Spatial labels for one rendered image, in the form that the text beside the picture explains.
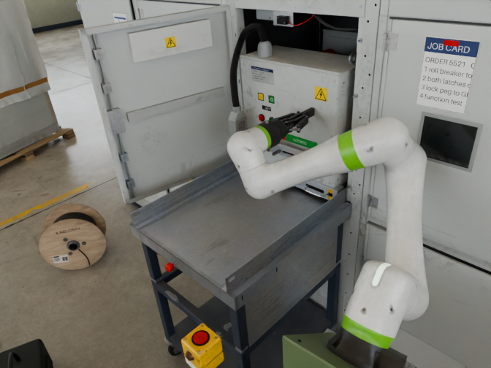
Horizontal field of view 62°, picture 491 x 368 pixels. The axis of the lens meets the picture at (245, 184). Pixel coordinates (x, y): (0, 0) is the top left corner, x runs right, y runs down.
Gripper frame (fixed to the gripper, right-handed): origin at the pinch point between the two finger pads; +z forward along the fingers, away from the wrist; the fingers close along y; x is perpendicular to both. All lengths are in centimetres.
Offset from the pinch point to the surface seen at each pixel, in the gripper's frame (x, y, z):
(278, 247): -35, 14, -35
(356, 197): -34.4, 18.7, 7.9
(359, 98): 7.1, 16.9, 8.1
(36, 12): -75, -1112, 320
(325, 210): -34.9, 13.9, -6.7
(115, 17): 25, -140, 7
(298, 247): -38, 17, -28
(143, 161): -22, -60, -39
